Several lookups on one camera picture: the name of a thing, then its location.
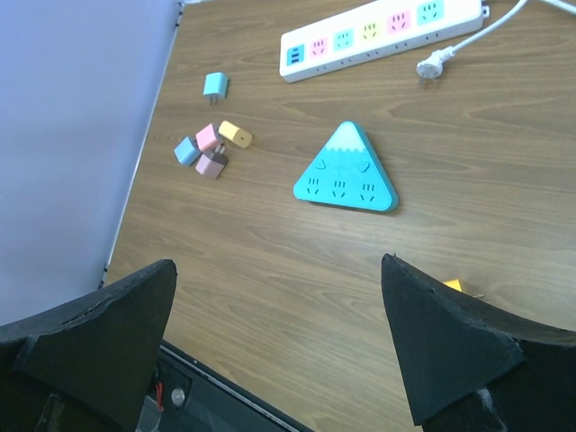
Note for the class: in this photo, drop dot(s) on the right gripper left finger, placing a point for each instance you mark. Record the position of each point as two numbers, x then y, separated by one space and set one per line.
86 365

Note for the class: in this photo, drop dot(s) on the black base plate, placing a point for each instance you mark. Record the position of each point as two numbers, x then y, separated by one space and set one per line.
186 395

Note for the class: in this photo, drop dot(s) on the pink charger plug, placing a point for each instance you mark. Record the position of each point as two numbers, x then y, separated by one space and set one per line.
212 162

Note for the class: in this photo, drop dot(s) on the teal triangular block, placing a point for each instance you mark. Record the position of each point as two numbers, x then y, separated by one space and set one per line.
347 173

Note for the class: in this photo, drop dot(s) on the salmon charger plug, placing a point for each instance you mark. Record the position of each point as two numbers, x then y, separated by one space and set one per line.
208 137

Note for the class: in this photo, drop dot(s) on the blue charger plug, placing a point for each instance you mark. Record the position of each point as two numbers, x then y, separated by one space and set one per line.
187 152

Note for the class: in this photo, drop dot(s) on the white power strip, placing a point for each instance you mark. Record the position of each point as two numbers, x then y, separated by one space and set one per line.
374 31

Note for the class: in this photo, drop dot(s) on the aluminium rail frame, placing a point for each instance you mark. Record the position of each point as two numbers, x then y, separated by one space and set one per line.
159 40

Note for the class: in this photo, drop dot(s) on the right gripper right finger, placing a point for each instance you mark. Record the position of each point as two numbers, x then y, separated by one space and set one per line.
469 366

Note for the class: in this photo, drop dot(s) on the yellow cube socket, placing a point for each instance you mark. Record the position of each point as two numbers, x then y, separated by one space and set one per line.
458 285

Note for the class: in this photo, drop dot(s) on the yellow charger plug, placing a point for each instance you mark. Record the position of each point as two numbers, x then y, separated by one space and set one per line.
235 134

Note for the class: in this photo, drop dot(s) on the teal charger plug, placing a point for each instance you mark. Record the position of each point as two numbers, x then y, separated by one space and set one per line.
215 86

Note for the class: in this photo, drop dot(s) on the white three-pin plug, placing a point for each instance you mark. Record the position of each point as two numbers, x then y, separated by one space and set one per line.
432 67

